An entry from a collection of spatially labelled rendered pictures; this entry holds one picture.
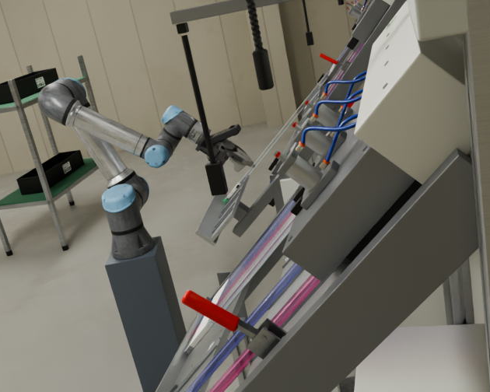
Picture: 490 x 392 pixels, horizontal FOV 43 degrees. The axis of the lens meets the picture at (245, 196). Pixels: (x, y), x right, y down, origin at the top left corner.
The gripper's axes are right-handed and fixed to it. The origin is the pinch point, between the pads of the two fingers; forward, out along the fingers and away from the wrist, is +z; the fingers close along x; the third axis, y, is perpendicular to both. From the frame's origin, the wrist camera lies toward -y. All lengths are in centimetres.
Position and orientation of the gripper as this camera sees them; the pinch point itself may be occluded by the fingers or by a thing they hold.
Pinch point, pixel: (253, 162)
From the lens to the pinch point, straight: 217.2
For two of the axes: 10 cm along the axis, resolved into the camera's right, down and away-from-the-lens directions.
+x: -2.2, 3.7, -9.1
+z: 8.3, 5.5, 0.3
